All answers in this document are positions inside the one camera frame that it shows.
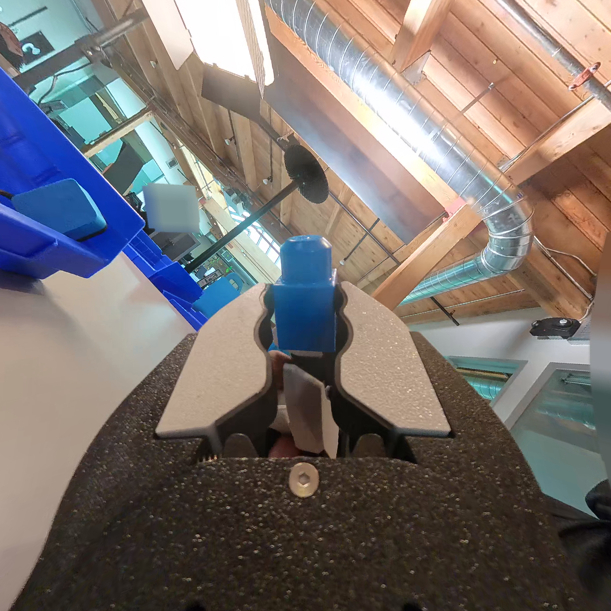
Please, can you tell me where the large blue storage bin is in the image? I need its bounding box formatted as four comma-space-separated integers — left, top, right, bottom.
0, 67, 146, 280

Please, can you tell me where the person's dark clothing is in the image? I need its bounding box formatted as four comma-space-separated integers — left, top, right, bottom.
544, 477, 611, 611

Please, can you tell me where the red pipe bracket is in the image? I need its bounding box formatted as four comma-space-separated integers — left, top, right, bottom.
567, 61, 602, 91

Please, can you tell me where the stack of blue bins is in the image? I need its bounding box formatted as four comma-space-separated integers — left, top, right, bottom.
123, 229, 207, 331

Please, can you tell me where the wide silver ventilation duct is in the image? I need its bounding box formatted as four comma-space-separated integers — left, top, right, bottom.
265, 0, 535, 307

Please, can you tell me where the narrow silver duct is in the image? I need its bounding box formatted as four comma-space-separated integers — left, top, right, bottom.
494, 0, 611, 98

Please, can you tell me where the light blue eraser block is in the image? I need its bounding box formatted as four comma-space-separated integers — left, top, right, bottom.
11, 178, 109, 242

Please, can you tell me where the black ceiling device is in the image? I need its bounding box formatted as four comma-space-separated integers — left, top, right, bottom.
529, 316, 582, 341

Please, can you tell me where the white round pillar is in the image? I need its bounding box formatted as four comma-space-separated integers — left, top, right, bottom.
589, 229, 611, 478

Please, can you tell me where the black stand with round disc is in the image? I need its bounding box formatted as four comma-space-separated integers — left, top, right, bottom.
184, 144, 330, 275

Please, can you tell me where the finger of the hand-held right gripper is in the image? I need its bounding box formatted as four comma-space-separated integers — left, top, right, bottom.
282, 363, 341, 460

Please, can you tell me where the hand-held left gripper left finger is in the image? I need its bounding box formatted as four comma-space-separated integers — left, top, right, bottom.
155, 283, 278, 440

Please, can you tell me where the blue plastic chair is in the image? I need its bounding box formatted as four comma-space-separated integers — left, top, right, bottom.
192, 274, 250, 320

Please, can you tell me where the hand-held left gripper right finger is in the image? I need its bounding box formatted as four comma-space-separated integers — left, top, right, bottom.
333, 281, 453, 438

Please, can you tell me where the bright studio light panel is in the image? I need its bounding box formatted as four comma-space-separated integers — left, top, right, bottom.
142, 0, 276, 88

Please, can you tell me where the blue plastic block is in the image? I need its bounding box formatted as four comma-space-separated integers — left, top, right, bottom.
271, 234, 341, 355

